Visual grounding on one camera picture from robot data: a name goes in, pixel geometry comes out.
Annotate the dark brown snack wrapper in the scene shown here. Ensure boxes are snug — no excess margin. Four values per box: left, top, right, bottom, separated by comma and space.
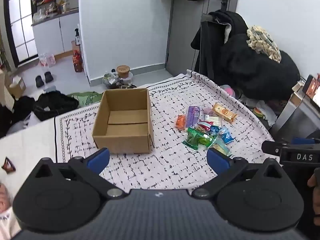
1, 157, 16, 173

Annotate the white snack packet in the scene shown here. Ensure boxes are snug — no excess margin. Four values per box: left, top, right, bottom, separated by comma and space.
202, 114, 223, 127

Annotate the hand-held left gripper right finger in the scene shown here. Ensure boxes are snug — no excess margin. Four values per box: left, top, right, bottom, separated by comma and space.
191, 147, 284, 200

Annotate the black bag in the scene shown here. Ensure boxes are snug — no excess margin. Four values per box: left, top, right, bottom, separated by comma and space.
32, 91, 80, 122

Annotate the pack of water bottles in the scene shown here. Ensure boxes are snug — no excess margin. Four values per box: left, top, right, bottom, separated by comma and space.
39, 52, 56, 68

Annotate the white bed sheet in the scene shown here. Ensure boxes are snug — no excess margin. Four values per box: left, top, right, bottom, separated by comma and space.
0, 119, 59, 230

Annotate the black framed glass door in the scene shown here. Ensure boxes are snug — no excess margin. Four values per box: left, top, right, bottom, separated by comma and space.
4, 0, 39, 67

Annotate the black clothing pile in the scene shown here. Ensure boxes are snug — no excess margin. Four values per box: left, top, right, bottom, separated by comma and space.
0, 95, 35, 138

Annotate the small open cardboard carton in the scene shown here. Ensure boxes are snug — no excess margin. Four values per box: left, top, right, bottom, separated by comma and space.
7, 76, 27, 99

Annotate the dark framed screen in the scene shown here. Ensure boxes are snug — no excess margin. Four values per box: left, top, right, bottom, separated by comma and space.
301, 74, 320, 101

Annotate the orange snack packet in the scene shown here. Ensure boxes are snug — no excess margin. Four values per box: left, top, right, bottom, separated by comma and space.
176, 114, 187, 130

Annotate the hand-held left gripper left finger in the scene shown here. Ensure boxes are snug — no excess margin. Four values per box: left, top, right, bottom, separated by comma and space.
34, 148, 127, 200

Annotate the beige knitted scarf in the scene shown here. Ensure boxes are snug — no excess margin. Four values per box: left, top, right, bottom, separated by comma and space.
246, 25, 282, 63

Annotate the white kitchen cabinet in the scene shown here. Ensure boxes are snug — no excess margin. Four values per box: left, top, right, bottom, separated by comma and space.
32, 11, 80, 58

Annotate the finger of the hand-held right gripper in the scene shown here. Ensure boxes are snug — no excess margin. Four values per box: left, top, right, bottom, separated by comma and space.
262, 141, 284, 155
290, 137, 316, 146

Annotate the green floor mat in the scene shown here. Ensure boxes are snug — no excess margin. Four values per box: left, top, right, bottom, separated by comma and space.
66, 91, 104, 109

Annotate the black lined jacket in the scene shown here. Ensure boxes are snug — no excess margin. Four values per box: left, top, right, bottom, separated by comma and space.
191, 10, 248, 79

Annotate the silver metal table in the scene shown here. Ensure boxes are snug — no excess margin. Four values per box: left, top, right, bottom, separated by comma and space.
270, 80, 320, 140

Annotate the large green snack packet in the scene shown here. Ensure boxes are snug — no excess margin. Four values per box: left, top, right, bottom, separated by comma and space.
182, 127, 203, 150

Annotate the black fleece coat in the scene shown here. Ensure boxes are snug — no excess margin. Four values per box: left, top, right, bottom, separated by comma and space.
220, 34, 300, 101

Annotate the yellow bread packet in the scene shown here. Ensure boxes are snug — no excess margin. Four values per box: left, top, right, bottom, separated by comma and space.
212, 102, 238, 124

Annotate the purple snack packet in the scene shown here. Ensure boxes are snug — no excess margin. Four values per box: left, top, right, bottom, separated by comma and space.
185, 105, 201, 128

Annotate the white plastic bag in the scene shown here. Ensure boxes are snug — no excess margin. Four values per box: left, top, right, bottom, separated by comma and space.
246, 99, 278, 128

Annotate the pink toy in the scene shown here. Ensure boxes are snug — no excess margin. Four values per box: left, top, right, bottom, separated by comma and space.
221, 85, 238, 98

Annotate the group of kitchen bottles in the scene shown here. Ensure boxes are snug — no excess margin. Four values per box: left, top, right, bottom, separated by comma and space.
31, 0, 78, 24

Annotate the person's right hand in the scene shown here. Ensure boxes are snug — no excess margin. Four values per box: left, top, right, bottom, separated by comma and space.
307, 167, 320, 217

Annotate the white black-patterned blanket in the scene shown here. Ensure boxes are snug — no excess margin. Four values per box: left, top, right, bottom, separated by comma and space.
54, 69, 280, 190

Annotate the brown cardboard box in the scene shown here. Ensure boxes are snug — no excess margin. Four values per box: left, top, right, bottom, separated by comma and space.
92, 87, 155, 155

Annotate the grey door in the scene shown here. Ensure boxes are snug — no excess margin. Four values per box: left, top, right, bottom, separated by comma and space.
165, 0, 240, 78

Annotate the clear bag of items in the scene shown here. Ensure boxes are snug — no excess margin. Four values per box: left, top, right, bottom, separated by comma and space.
102, 71, 123, 89

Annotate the pale teal snack packet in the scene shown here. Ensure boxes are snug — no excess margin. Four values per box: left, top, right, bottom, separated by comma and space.
211, 137, 230, 155

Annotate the brown paper tub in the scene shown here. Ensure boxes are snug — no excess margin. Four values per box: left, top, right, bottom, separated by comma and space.
116, 65, 131, 79

